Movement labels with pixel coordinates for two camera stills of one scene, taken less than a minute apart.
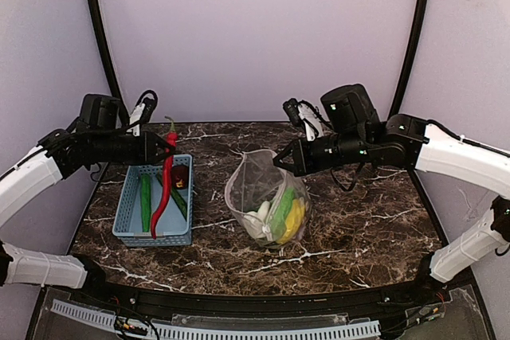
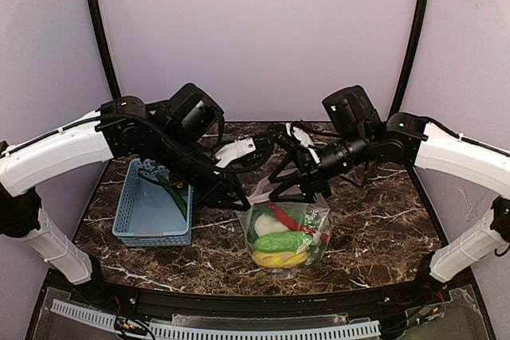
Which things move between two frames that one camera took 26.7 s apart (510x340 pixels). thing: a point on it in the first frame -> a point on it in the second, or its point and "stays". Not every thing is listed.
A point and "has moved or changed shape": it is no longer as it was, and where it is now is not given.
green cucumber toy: (278, 223) -> (282, 241)
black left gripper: (147, 147) -> (215, 184)
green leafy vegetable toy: (267, 243) -> (311, 217)
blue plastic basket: (140, 197) stays
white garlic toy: (254, 220) -> (267, 223)
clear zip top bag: (268, 201) has moved or changed shape
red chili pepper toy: (173, 140) -> (293, 224)
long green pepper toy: (146, 201) -> (258, 209)
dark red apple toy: (180, 177) stays
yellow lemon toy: (293, 221) -> (279, 259)
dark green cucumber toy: (178, 198) stays
